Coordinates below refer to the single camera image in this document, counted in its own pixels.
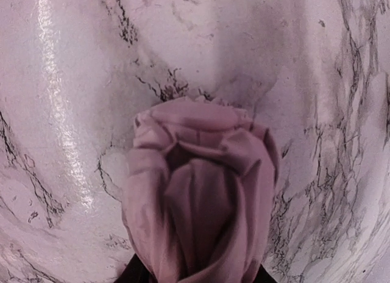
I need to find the pink and black umbrella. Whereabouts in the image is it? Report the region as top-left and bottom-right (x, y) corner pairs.
(118, 97), (279, 282)

